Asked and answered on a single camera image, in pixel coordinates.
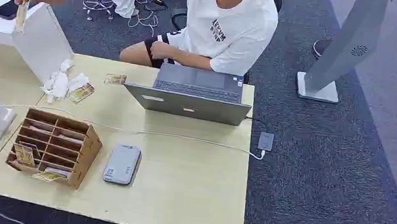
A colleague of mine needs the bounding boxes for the grey power bank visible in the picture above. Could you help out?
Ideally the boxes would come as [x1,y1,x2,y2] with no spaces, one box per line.
[101,141,143,188]

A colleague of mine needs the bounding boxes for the crumpled white paper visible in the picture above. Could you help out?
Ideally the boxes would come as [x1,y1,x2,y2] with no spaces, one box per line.
[38,56,92,109]

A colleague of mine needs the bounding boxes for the white box panel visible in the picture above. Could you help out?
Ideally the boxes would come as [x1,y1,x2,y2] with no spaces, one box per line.
[6,0,81,89]

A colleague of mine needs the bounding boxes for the thin black cable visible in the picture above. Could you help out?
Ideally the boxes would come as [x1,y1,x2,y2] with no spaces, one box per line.
[243,116,271,134]

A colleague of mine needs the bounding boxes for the wooden card box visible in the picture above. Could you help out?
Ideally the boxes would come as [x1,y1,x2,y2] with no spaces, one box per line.
[3,104,107,193]

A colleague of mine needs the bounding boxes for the person's left hand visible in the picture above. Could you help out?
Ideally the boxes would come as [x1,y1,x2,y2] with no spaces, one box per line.
[149,39,178,64]

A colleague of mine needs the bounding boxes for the person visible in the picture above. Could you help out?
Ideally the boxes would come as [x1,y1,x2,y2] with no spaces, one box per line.
[6,0,282,83]

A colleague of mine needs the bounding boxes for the grey usb hub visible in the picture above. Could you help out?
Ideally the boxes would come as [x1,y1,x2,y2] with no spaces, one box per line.
[256,130,276,153]

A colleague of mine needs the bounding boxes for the black phone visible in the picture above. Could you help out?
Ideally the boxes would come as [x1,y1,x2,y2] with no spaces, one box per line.
[0,0,20,22]

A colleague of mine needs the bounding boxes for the pale card in slot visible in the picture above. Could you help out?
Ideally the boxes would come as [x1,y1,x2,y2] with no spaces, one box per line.
[57,133,85,146]
[27,123,54,135]
[43,166,72,180]

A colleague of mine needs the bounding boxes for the white floor cables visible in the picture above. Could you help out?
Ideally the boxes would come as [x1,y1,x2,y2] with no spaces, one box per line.
[126,0,163,39]

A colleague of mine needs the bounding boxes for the printed card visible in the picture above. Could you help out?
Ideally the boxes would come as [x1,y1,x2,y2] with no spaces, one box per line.
[29,169,64,185]
[104,72,128,88]
[14,0,31,34]
[66,80,97,107]
[10,142,39,168]

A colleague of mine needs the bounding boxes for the grey floor stand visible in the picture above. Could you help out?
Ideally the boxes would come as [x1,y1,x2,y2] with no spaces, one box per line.
[293,0,391,109]

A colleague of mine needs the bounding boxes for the round dark base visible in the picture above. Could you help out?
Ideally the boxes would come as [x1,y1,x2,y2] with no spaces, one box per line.
[310,36,333,61]

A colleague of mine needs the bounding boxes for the chair wheel base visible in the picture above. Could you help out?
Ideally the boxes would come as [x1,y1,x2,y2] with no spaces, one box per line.
[80,0,117,24]

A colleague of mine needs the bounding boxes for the grey laptop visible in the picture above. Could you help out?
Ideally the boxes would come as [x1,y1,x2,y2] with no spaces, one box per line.
[121,58,256,128]

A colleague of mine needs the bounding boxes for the black floor cable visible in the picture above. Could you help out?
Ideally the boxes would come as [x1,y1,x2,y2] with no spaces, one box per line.
[168,7,189,33]

